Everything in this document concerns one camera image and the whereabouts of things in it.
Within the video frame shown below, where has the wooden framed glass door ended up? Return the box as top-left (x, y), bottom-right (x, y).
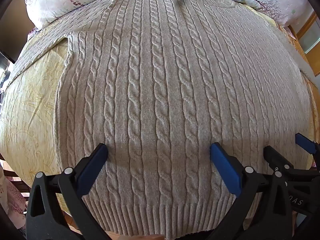
top-left (290, 10), bottom-right (320, 55)

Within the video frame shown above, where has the pink floral pillow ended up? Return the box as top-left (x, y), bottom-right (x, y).
top-left (24, 0), bottom-right (130, 29)

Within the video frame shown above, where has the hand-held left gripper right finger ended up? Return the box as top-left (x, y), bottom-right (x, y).
top-left (207, 142), bottom-right (296, 240)

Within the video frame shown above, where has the pink floral cloth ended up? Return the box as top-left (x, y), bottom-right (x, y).
top-left (0, 166), bottom-right (28, 222)

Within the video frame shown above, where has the yellow patterned bed sheet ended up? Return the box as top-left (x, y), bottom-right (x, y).
top-left (0, 29), bottom-right (319, 219)

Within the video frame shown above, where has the beige cable-knit sweater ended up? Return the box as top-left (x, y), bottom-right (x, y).
top-left (5, 0), bottom-right (314, 239)

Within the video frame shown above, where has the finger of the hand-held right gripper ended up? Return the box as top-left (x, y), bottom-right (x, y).
top-left (264, 145), bottom-right (295, 175)
top-left (295, 133), bottom-right (320, 157)

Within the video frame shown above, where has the orange patterned blanket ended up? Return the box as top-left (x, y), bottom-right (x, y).
top-left (274, 20), bottom-right (320, 110)

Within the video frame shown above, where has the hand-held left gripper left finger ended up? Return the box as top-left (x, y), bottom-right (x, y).
top-left (26, 143), bottom-right (108, 240)

